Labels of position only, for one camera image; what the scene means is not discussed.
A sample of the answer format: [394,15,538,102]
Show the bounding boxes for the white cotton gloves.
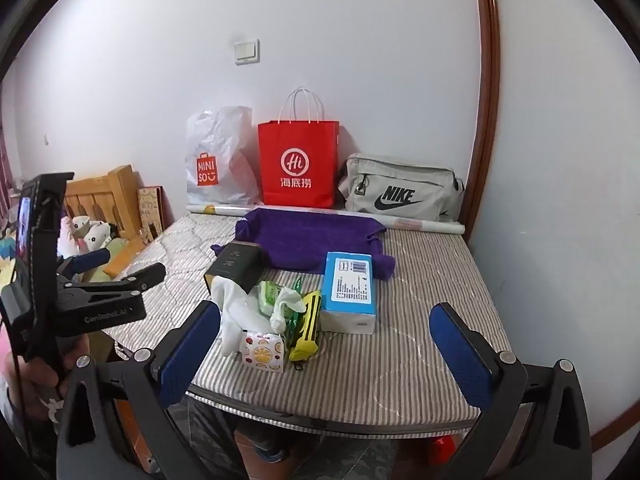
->
[210,276,275,356]

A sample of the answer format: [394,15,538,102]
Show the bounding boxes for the lemon print tissue packet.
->
[239,332,286,373]

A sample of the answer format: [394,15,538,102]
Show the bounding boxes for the green tissue pack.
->
[258,281,306,334]

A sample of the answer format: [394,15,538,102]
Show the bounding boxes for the yellow black pouch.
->
[288,290,322,363]

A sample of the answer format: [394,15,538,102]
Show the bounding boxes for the person's left hand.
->
[1,352,60,434]

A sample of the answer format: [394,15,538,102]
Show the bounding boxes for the plush toys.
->
[58,216,127,261]

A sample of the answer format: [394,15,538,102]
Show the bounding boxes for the wooden headboard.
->
[64,165,142,240]

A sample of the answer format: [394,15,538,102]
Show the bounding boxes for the dark green tea box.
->
[204,240,266,292]

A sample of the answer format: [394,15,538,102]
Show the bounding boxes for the brown patterned book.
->
[138,186,165,243]

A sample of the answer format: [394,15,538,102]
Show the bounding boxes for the purple towel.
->
[234,209,396,281]

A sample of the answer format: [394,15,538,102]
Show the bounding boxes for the blue tissue box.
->
[320,252,378,335]

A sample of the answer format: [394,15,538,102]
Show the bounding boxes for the white Miniso plastic bag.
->
[184,106,259,206]

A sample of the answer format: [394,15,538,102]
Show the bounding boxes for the rolled paper poster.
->
[186,204,465,235]

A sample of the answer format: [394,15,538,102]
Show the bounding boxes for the grey Nike waist bag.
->
[338,153,464,221]

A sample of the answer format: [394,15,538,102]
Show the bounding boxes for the red Haidilao paper bag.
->
[257,87,340,209]

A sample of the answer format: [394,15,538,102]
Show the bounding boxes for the brown wooden door frame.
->
[460,0,501,243]

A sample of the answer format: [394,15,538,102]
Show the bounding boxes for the white wall switch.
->
[233,39,260,66]

